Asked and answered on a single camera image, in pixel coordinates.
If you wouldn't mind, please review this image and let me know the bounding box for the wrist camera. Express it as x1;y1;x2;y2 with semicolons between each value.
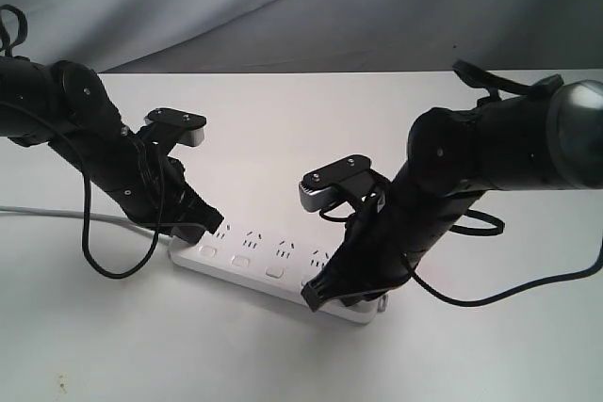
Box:
138;107;207;155
299;154;390;223

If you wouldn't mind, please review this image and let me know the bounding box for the grey backdrop cloth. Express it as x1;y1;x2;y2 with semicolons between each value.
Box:
2;0;602;73

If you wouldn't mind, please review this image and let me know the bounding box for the grey power cable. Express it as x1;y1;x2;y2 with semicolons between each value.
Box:
0;204;173;239

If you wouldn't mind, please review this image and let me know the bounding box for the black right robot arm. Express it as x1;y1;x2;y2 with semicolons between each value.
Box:
300;63;602;311

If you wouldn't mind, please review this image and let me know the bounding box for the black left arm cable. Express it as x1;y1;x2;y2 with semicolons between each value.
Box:
80;137;164;278

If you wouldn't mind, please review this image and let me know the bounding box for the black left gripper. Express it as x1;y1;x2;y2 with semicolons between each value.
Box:
122;158;223;243

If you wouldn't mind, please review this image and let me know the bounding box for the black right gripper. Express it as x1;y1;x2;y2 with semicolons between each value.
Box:
301;194;415;312

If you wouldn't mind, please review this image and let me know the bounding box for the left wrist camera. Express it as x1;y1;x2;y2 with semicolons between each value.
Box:
138;107;207;155

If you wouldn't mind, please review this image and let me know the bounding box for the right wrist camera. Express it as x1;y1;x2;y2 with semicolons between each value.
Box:
299;154;390;223

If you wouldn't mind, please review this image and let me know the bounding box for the white five-socket power strip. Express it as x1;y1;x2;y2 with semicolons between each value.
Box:
169;220;390;325

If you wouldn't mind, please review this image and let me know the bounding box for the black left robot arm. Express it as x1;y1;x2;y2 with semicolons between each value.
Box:
1;56;223;244

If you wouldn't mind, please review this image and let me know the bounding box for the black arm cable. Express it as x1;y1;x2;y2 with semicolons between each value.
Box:
399;213;603;310
80;137;164;278

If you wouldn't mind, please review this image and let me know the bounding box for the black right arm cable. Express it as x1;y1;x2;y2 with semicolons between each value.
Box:
399;213;603;310

